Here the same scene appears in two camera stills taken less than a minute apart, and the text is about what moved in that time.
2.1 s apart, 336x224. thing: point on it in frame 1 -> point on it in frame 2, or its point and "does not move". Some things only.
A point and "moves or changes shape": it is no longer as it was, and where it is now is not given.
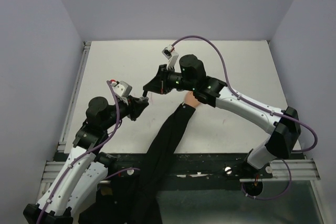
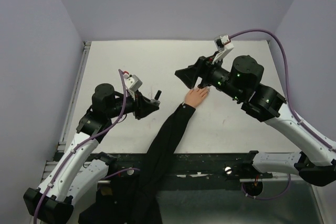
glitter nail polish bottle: x=142 y=98 moves or changes shape
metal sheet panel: x=298 y=205 does not move
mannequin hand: x=190 y=99 does not move
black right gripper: x=158 y=84 -> x=201 y=68
